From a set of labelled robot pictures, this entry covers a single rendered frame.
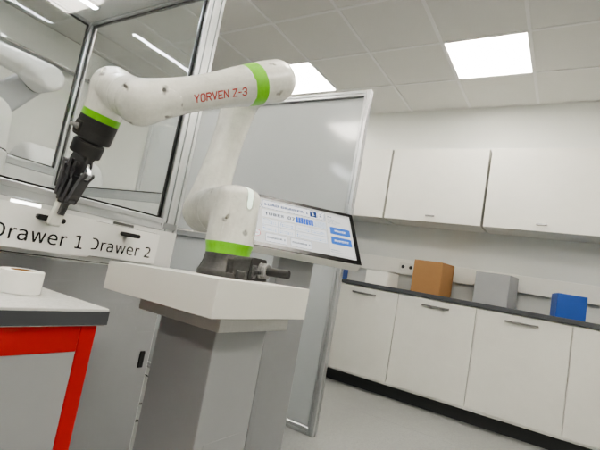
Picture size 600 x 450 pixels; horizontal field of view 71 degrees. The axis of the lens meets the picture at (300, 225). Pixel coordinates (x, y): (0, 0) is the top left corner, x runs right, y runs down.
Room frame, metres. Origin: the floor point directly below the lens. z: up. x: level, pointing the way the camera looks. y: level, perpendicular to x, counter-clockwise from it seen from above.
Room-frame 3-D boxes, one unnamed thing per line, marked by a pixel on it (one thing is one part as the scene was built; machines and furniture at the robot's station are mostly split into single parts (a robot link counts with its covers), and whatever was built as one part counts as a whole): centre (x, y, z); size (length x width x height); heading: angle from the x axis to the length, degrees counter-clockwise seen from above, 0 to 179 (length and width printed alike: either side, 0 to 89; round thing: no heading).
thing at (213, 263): (1.13, 0.13, 0.87); 0.26 x 0.15 x 0.06; 63
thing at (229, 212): (1.17, 0.19, 0.99); 0.16 x 0.13 x 0.19; 42
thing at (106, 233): (1.44, 0.58, 0.87); 0.29 x 0.02 x 0.11; 148
